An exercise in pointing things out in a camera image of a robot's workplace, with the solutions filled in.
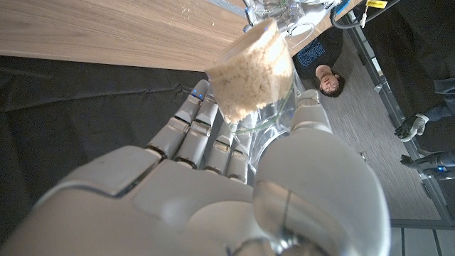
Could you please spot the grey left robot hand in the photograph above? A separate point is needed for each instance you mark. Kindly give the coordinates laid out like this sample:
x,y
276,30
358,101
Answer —
x,y
313,14

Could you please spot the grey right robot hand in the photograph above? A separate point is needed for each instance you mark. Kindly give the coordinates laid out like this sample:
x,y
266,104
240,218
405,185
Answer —
x,y
177,206

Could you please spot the clear plastic cup with sugar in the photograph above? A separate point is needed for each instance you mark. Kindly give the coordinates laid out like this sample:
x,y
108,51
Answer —
x,y
249,71

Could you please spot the black backdrop curtain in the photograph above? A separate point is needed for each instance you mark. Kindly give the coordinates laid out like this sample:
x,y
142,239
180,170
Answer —
x,y
71,117

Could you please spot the grey tape outline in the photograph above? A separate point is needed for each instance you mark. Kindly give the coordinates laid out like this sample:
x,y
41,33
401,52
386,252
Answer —
x,y
227,7

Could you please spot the seated person blue patterned shirt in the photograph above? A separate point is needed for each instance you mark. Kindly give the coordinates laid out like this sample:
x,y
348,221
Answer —
x,y
328,83

